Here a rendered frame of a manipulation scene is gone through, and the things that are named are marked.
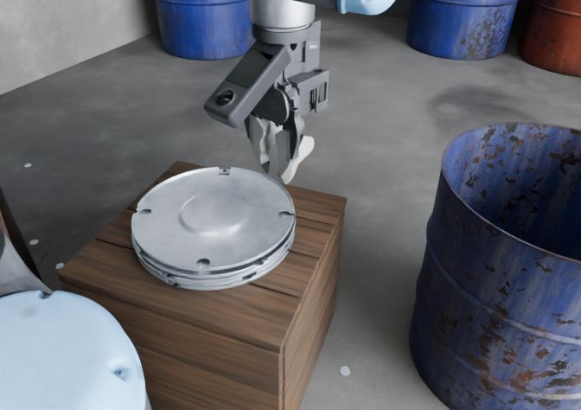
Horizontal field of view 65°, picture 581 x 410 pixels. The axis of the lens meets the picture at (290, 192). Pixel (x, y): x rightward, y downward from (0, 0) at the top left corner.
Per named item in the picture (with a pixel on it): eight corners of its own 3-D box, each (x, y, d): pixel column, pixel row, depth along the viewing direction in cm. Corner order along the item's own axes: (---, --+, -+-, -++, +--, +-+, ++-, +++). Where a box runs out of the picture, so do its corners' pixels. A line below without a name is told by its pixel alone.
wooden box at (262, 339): (335, 308, 114) (347, 196, 94) (280, 460, 85) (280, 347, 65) (194, 267, 125) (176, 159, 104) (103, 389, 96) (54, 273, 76)
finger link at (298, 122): (308, 158, 60) (302, 93, 55) (300, 163, 59) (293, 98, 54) (281, 150, 62) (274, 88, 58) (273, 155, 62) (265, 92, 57)
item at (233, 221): (156, 169, 95) (155, 165, 95) (294, 170, 95) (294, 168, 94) (109, 270, 72) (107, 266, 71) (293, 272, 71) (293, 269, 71)
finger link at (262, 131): (289, 160, 69) (296, 108, 63) (261, 176, 66) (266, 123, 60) (274, 150, 71) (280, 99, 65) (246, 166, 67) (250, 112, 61)
